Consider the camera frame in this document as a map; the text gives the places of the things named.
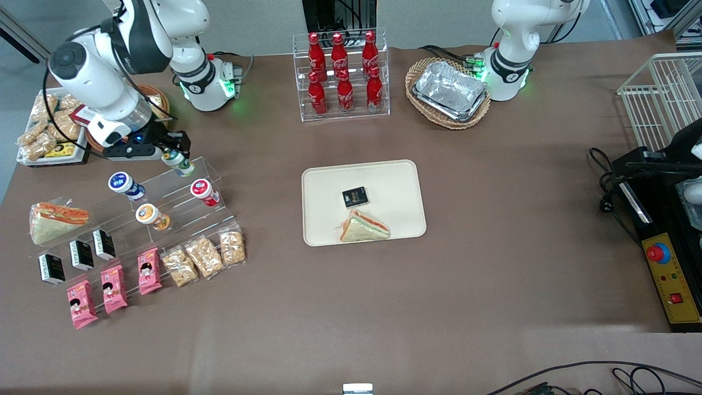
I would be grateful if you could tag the red cookie box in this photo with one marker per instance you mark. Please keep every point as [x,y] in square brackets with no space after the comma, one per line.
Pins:
[82,114]

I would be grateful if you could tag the small black snack packet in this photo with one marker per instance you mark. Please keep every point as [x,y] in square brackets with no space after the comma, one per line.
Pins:
[355,197]

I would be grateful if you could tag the dark brown wicker basket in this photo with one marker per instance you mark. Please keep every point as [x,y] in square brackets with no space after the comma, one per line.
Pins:
[163,96]

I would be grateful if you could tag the clear bag of puffed snack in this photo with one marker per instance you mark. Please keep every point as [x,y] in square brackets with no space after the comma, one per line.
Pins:
[70,102]
[156,107]
[37,145]
[64,129]
[46,105]

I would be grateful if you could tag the white plastic bin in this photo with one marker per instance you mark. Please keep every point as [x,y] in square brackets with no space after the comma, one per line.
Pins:
[55,161]

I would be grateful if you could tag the orange cap gum bottle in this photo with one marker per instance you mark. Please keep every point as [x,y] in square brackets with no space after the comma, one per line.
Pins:
[151,215]

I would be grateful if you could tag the beige plastic tray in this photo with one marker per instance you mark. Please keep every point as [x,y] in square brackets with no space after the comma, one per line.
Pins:
[395,192]

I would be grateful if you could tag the blue cap gum bottle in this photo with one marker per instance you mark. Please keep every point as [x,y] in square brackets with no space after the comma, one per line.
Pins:
[125,184]

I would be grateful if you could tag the black yellow control box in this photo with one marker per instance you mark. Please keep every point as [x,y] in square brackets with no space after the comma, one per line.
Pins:
[672,274]

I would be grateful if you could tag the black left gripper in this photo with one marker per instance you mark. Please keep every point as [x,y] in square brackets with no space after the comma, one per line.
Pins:
[681,146]

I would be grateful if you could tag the clear bag of crackers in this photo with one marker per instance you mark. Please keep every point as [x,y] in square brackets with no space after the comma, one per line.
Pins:
[180,267]
[204,257]
[232,246]

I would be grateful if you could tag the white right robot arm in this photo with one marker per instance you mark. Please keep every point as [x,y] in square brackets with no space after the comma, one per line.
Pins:
[93,71]

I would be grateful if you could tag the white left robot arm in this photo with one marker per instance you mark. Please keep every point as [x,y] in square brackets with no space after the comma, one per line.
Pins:
[521,27]

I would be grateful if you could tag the clear acrylic bottle rack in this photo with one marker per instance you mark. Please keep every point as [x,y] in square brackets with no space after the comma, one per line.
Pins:
[384,71]

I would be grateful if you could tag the red cola bottle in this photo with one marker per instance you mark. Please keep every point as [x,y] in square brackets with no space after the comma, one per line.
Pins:
[370,52]
[345,96]
[374,90]
[316,55]
[339,55]
[317,99]

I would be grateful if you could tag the clear acrylic stepped stand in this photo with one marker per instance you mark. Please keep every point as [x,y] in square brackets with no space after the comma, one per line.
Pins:
[175,189]

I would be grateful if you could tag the small silver device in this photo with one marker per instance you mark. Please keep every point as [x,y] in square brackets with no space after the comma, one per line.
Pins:
[357,389]

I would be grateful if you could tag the red cap gum bottle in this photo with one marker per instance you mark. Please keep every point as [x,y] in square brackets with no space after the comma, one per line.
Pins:
[204,191]

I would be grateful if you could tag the aluminium foil tray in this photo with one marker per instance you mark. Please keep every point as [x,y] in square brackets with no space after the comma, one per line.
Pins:
[449,88]

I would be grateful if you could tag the pink snack pack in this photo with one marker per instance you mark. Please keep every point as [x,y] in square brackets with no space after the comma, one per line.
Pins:
[81,305]
[114,289]
[149,271]

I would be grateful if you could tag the small black white box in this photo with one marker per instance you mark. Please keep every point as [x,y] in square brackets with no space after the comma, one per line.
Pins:
[103,244]
[81,255]
[51,268]

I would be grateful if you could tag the green cap gum bottle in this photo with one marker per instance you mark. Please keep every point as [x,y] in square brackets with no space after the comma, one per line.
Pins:
[184,166]

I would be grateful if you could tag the wrapped triangle sandwich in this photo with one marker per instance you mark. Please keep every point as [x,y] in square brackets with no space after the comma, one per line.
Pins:
[55,222]
[363,228]

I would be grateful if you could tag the light wicker basket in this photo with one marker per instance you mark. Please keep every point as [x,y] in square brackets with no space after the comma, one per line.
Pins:
[419,68]

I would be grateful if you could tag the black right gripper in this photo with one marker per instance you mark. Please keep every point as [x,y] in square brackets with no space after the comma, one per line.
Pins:
[163,137]

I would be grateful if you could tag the yellow snack pack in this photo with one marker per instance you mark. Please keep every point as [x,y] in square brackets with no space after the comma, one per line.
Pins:
[61,150]

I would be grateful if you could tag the aluminium frame shelf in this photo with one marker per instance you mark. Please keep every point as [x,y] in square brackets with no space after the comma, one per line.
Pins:
[674,22]

